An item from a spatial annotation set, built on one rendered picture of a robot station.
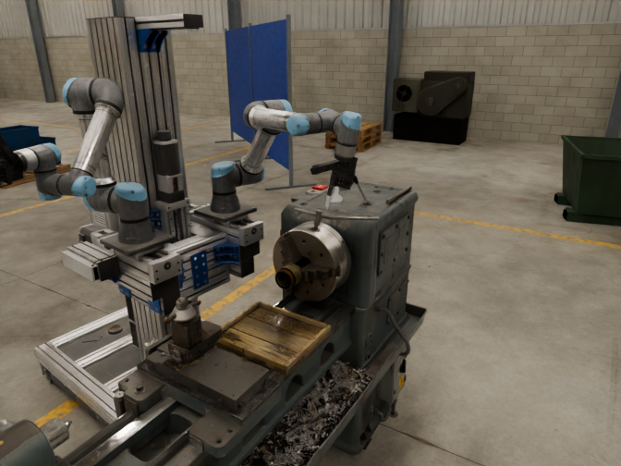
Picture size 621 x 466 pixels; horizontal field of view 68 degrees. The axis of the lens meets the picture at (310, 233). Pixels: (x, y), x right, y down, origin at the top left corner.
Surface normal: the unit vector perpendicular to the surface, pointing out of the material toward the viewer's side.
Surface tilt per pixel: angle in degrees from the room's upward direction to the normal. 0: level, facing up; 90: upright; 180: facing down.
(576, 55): 90
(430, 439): 0
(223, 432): 0
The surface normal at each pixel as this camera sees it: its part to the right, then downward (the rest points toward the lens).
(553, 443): 0.00, -0.93
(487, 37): -0.51, 0.32
